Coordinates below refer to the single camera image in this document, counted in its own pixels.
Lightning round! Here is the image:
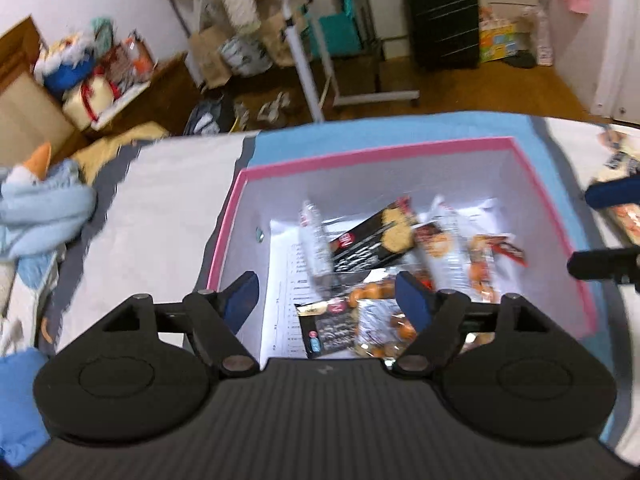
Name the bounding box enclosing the striped bedsheet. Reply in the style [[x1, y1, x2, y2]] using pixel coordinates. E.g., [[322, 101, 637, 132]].
[[0, 109, 640, 466]]

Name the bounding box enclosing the blue bowl with items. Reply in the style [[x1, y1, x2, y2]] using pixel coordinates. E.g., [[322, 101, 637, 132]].
[[34, 32, 96, 96]]

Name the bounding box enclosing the beige instant noodle packet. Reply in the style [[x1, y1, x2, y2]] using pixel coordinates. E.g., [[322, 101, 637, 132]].
[[585, 126, 639, 245]]

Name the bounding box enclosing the cream gift box red ribbon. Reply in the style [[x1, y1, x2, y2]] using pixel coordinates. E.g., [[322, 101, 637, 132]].
[[62, 76, 117, 130]]

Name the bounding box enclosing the wooden rolling side table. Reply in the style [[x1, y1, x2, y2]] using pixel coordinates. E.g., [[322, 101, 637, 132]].
[[279, 0, 420, 124]]

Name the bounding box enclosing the blue penguin plush toy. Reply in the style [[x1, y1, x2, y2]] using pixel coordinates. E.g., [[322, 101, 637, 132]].
[[1, 142, 96, 298]]

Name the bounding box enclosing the teal tote bag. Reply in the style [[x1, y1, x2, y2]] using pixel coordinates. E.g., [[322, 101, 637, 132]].
[[304, 0, 362, 58]]

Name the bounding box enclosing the brown paper bag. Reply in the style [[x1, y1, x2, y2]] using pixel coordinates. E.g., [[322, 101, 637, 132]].
[[189, 26, 232, 89]]

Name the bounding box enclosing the black suitcase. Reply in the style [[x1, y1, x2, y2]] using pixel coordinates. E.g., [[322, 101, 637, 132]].
[[404, 0, 480, 72]]

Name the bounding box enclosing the black cracker pack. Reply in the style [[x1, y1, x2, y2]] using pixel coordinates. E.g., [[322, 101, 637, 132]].
[[295, 297, 358, 359], [330, 196, 418, 273]]

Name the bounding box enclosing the white snack bar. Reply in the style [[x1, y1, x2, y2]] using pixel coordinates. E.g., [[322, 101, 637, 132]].
[[412, 195, 476, 299], [460, 198, 528, 304]]

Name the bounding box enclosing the quail egg bag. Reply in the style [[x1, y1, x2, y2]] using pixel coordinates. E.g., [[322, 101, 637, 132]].
[[334, 266, 435, 362]]

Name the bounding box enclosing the printed paper sheet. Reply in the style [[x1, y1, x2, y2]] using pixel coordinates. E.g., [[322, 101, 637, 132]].
[[258, 209, 501, 361]]

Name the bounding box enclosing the wooden nightstand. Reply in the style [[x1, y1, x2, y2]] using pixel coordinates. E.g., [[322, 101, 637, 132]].
[[84, 52, 202, 140]]

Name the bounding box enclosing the grey snack bar middle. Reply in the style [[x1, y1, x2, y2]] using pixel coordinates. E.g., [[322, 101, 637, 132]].
[[298, 200, 333, 294]]

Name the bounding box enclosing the pink storage box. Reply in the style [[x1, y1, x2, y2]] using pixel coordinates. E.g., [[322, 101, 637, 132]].
[[207, 138, 598, 363]]

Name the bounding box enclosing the colourful gift box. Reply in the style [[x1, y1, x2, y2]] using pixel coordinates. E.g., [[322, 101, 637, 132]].
[[480, 6, 528, 63]]

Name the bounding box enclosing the wooden headboard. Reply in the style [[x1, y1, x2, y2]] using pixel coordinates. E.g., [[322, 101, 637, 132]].
[[0, 18, 78, 167]]

